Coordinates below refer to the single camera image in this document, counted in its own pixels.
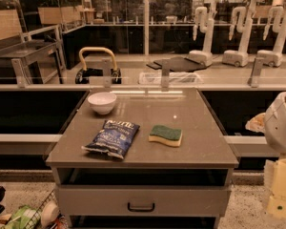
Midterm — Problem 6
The wire basket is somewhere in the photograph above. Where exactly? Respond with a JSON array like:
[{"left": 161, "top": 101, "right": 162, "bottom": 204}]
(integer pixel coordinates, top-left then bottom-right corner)
[{"left": 21, "top": 191, "right": 57, "bottom": 229}]

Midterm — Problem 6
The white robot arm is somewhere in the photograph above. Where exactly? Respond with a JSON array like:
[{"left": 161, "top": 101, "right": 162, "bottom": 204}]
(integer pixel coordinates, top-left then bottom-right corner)
[{"left": 264, "top": 92, "right": 286, "bottom": 219}]

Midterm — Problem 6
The grey drawer front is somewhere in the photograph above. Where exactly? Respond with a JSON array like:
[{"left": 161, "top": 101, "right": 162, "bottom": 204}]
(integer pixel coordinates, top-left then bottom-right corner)
[{"left": 55, "top": 185, "right": 231, "bottom": 217}]

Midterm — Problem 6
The left white background robot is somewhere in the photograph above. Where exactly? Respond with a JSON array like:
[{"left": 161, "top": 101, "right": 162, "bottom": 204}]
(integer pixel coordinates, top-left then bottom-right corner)
[{"left": 188, "top": 0, "right": 222, "bottom": 67}]

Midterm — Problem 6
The clear plastic bin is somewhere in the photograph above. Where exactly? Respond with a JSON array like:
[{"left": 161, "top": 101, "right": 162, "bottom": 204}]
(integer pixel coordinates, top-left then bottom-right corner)
[{"left": 138, "top": 72, "right": 203, "bottom": 85}]

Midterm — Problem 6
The black drawer handle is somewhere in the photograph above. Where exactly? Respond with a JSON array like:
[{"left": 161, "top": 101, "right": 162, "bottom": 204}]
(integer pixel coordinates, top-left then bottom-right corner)
[{"left": 127, "top": 202, "right": 155, "bottom": 213}]

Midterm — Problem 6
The grey metal side table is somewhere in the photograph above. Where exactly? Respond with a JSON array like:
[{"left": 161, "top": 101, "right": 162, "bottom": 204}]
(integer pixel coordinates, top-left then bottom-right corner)
[{"left": 0, "top": 40, "right": 65, "bottom": 84}]

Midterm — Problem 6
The middle white background robot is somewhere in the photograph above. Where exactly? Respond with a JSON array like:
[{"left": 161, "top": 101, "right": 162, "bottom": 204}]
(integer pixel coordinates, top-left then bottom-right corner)
[{"left": 222, "top": 0, "right": 265, "bottom": 67}]

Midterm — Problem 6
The grey counter cabinet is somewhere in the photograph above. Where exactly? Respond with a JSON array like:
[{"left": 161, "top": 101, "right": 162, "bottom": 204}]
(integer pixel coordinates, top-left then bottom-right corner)
[{"left": 47, "top": 88, "right": 238, "bottom": 229}]

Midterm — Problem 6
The white ceramic bowl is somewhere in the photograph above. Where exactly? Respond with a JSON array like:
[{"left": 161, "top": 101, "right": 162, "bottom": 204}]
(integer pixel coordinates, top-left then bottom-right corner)
[{"left": 88, "top": 92, "right": 117, "bottom": 115}]

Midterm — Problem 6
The black floor mat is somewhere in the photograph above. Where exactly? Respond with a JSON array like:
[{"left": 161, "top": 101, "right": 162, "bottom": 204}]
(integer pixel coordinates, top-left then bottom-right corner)
[{"left": 147, "top": 56, "right": 206, "bottom": 73}]

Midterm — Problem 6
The right white background robot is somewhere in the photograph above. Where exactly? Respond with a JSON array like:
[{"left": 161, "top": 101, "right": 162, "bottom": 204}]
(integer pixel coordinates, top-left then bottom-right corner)
[{"left": 257, "top": 6, "right": 286, "bottom": 67}]

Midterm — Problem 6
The green yellow sponge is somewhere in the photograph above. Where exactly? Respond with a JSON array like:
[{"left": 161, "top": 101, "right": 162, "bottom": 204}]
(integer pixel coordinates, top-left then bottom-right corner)
[{"left": 148, "top": 125, "right": 183, "bottom": 147}]

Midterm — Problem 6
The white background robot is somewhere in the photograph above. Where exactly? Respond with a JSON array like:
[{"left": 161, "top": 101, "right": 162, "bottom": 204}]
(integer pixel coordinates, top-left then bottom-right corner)
[
  {"left": 188, "top": 0, "right": 222, "bottom": 67},
  {"left": 257, "top": 6, "right": 286, "bottom": 67},
  {"left": 222, "top": 0, "right": 265, "bottom": 67}
]

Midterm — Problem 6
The white cup in basket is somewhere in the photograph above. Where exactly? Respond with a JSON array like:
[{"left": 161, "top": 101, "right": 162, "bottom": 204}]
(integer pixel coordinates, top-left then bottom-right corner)
[{"left": 41, "top": 201, "right": 60, "bottom": 228}]

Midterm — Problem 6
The wooden planter box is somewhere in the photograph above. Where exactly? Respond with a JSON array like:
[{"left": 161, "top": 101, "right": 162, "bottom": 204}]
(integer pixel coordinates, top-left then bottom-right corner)
[{"left": 38, "top": 6, "right": 83, "bottom": 25}]

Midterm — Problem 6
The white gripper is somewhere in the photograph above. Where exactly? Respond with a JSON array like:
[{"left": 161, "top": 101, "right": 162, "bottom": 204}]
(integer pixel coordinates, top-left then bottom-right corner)
[{"left": 264, "top": 156, "right": 286, "bottom": 219}]

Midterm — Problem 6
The blue chip bag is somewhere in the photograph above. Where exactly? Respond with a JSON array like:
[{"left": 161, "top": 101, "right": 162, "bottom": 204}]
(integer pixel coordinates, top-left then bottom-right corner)
[{"left": 82, "top": 119, "right": 140, "bottom": 159}]

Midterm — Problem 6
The green snack bag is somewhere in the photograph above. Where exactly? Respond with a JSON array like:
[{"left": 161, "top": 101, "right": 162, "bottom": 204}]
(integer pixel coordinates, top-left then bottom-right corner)
[{"left": 3, "top": 205, "right": 28, "bottom": 229}]

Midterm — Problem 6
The yellow handled black cart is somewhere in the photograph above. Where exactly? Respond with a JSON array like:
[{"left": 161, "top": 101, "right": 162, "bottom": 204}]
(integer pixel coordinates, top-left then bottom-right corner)
[{"left": 75, "top": 47, "right": 122, "bottom": 86}]

